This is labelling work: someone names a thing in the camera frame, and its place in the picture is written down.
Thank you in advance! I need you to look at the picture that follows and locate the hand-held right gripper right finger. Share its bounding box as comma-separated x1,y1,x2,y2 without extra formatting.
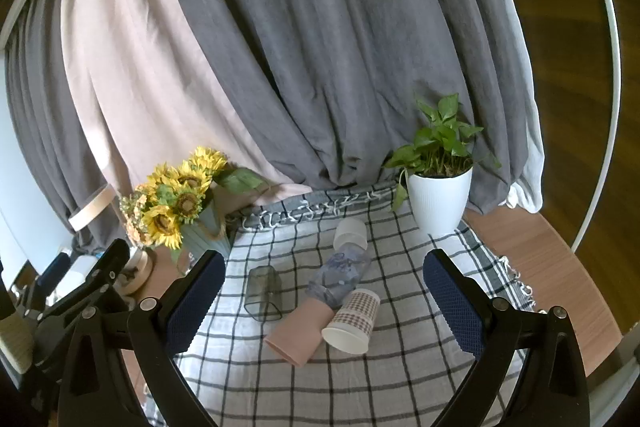
422,249,591,427

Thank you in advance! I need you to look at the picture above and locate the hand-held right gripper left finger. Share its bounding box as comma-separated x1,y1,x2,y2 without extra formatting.
57,251,227,427

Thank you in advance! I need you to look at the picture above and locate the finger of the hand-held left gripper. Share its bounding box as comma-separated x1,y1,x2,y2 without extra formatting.
37,252,71,294
37,238,132,333

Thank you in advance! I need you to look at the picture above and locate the grey clear plastic cup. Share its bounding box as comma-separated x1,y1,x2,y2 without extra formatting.
245,265,284,322

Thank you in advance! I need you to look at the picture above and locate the checkered paper cup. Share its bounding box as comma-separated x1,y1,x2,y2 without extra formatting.
321,288,381,354

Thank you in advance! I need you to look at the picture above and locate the pink cup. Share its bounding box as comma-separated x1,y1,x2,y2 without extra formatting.
264,297,335,367

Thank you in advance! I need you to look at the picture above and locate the blue patterned clear cup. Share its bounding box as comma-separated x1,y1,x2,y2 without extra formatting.
306,247,372,309

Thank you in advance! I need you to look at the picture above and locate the white cup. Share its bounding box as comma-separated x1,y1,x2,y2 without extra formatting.
333,217,369,253

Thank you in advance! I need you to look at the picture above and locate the round wooden stand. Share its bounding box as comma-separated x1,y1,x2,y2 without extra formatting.
119,247,154,297

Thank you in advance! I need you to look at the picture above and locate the beige dried flower bunch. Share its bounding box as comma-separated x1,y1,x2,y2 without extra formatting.
119,191,152,249

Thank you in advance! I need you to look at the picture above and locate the white round band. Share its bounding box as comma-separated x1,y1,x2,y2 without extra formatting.
67,184,117,232

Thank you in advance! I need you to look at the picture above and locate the green ribbed vase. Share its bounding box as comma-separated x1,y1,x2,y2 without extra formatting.
179,198,232,279

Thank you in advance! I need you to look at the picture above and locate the sunflower bouquet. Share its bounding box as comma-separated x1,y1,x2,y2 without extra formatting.
132,146,266,251

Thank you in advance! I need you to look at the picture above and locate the checkered tablecloth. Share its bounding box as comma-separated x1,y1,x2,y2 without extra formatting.
142,179,547,427

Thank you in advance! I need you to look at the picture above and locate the white ribbed flower pot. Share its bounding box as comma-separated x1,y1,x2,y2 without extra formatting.
405,164,474,236

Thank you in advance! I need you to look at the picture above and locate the green pothos plant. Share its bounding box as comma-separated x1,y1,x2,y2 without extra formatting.
382,93,502,214

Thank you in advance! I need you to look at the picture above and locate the pink curtain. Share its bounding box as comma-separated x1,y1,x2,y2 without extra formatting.
59,0,297,224

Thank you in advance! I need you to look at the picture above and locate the grey curtain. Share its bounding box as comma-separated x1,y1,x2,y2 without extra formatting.
4,0,532,254

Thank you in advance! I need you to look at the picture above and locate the white round frame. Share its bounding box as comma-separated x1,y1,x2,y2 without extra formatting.
0,0,624,254

